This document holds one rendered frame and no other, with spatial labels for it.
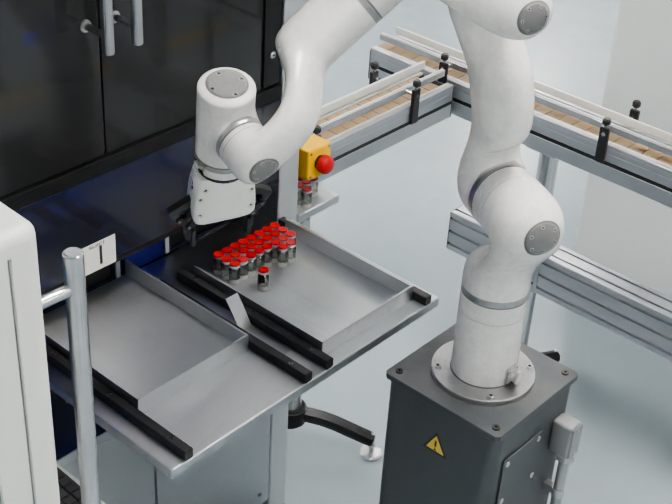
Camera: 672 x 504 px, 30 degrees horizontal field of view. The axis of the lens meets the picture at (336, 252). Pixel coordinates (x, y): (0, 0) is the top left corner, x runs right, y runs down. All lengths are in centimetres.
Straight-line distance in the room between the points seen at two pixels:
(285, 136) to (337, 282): 77
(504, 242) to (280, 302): 56
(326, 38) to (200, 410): 72
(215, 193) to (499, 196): 47
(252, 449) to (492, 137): 123
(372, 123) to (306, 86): 121
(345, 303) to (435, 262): 178
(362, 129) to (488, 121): 99
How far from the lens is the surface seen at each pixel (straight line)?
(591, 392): 374
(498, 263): 208
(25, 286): 143
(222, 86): 179
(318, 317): 238
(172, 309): 240
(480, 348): 222
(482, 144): 203
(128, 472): 268
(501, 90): 195
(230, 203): 193
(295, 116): 175
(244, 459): 297
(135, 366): 226
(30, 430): 155
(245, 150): 176
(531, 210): 202
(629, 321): 320
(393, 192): 455
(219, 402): 219
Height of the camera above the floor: 228
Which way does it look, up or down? 33 degrees down
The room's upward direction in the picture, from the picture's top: 4 degrees clockwise
